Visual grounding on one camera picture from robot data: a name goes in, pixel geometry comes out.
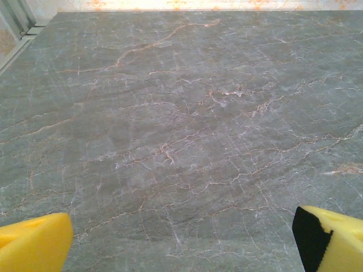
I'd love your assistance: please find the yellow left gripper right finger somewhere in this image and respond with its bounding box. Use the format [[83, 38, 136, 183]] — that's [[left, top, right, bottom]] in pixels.
[[292, 205, 363, 272]]

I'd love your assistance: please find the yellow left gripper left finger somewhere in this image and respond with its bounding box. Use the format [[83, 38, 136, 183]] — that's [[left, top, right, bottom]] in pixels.
[[0, 212, 74, 272]]

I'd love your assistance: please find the aluminium table side rail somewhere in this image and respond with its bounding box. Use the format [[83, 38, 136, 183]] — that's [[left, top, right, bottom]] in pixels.
[[0, 25, 46, 76]]

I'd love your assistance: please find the aluminium frame post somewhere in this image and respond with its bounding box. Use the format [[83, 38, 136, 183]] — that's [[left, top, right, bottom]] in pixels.
[[0, 0, 39, 35]]

